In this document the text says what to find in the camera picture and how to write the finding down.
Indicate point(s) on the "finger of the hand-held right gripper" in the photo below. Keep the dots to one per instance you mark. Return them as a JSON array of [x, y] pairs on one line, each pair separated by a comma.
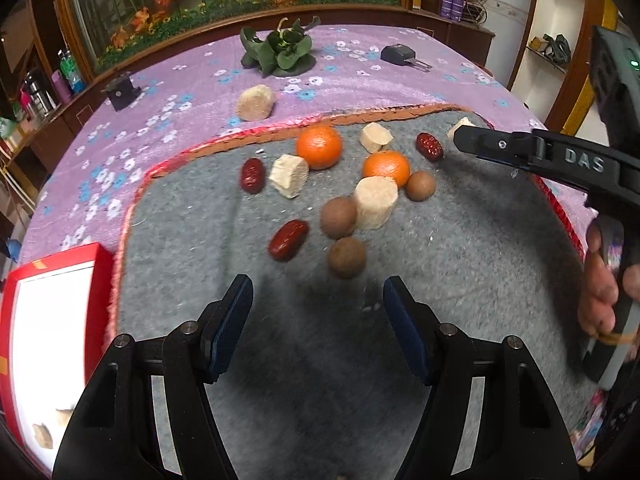
[[490, 142]]

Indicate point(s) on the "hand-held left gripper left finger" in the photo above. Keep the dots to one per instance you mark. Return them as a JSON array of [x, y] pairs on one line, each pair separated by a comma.
[[231, 325]]

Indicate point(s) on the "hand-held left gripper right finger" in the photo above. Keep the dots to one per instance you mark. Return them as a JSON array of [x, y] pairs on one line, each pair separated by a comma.
[[404, 330]]

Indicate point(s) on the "beige sugarcane piece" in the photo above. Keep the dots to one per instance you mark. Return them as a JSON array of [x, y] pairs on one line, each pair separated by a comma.
[[376, 136], [256, 102], [459, 124], [375, 202], [62, 415], [289, 175], [42, 435]]

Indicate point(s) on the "orange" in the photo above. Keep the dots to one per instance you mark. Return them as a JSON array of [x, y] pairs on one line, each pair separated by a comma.
[[319, 146], [386, 166]]

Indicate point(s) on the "red tray with white inside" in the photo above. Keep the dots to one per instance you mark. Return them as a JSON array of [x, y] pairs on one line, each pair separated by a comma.
[[50, 335]]

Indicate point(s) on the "person's right hand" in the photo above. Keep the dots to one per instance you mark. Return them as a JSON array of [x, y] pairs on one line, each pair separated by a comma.
[[595, 290]]

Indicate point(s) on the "red date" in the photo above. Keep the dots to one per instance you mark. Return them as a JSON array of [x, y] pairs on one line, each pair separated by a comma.
[[288, 240], [252, 175], [430, 146]]

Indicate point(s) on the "black tool on shelf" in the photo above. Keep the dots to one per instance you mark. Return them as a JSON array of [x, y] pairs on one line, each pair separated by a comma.
[[557, 47]]

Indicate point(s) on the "brown round fruit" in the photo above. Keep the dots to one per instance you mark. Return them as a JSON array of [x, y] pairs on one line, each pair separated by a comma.
[[420, 186], [346, 257], [337, 217]]

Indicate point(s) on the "grey felt mat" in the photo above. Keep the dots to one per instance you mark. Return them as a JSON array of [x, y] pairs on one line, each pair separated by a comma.
[[475, 260]]

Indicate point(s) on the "black device with metal prongs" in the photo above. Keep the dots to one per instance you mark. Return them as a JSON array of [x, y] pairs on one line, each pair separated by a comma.
[[397, 54]]

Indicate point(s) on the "purple floral blanket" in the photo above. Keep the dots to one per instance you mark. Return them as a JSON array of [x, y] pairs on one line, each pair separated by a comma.
[[350, 85]]

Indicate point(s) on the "colourful printed cloth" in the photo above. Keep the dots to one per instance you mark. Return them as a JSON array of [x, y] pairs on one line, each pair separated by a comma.
[[590, 425]]

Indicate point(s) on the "green leafy plant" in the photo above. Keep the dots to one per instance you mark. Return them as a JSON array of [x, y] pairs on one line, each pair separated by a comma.
[[280, 52]]

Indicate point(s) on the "blue object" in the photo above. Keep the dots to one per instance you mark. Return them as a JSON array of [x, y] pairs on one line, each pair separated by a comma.
[[12, 251]]

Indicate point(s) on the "purple bottle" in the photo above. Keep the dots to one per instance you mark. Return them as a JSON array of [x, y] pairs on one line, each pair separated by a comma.
[[61, 87]]

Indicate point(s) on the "green and white container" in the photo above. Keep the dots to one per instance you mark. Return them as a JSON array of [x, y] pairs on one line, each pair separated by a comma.
[[11, 132]]

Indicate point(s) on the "steel thermos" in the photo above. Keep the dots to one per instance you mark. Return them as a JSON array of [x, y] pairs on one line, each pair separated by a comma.
[[39, 94]]

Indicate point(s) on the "pink cup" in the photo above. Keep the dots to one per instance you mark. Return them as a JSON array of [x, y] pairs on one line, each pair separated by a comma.
[[26, 104]]

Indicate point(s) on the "green bottle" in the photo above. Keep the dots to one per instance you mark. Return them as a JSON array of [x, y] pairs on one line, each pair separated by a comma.
[[70, 70]]

